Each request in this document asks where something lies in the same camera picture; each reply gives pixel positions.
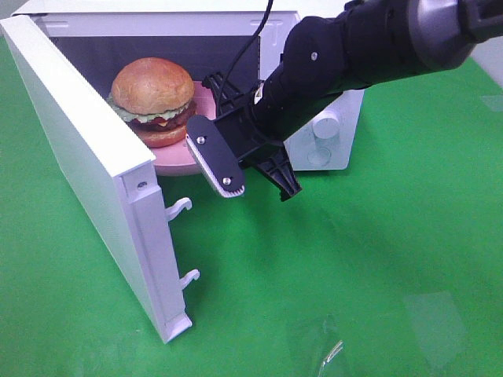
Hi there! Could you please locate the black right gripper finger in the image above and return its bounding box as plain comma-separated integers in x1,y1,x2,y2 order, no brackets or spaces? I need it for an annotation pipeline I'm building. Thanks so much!
185,115,245,198
202,71,251,118

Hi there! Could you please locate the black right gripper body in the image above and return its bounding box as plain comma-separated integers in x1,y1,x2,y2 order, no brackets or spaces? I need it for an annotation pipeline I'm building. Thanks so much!
215,111,302,201

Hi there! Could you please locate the pink plate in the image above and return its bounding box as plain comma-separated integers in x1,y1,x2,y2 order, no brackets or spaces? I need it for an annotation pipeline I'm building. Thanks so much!
150,81,216,177

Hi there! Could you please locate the burger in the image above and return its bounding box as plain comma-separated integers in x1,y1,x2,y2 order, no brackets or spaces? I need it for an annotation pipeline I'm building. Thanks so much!
106,57,196,148

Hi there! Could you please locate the round microwave door button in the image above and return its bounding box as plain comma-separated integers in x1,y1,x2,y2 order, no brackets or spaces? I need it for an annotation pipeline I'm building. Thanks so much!
307,147,332,167

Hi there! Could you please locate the white microwave door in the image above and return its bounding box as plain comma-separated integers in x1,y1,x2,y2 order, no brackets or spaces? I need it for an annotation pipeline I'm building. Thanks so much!
1,15,200,342

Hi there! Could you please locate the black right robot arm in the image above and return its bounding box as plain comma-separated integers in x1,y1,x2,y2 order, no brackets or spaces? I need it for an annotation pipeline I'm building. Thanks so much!
186,1,502,200

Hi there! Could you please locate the white microwave oven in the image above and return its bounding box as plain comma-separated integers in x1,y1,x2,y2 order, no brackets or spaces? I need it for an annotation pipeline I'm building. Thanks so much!
1,1,362,196

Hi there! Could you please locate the lower white microwave knob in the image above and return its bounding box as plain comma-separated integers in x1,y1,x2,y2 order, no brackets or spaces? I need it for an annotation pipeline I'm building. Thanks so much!
312,111,340,140

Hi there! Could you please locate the green table cloth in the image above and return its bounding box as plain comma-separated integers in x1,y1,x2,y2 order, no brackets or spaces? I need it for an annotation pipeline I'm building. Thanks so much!
1,45,502,376

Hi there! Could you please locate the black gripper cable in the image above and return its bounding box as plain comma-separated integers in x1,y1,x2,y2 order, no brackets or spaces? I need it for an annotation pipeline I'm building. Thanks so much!
218,0,275,103

